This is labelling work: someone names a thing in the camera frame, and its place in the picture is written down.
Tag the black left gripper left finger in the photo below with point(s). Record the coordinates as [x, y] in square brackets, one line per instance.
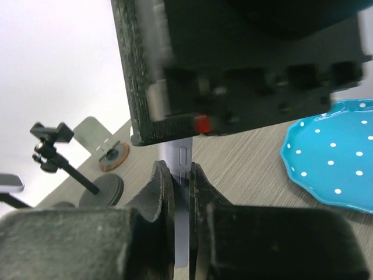
[135, 241]

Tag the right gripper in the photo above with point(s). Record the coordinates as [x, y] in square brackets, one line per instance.
[223, 67]

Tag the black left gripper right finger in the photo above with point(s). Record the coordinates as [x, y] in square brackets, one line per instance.
[230, 241]

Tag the black round base stand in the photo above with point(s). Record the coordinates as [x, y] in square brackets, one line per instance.
[104, 191]

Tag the white phone blue screen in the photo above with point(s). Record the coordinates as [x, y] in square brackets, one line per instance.
[177, 155]

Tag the grey phone stand wooden base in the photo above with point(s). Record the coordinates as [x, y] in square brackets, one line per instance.
[107, 149]

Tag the lavender phone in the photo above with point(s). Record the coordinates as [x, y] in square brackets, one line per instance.
[11, 183]

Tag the black gooseneck phone stand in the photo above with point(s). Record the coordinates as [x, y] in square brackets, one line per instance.
[18, 204]

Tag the blue dotted plate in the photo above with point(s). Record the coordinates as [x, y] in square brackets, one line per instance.
[330, 155]

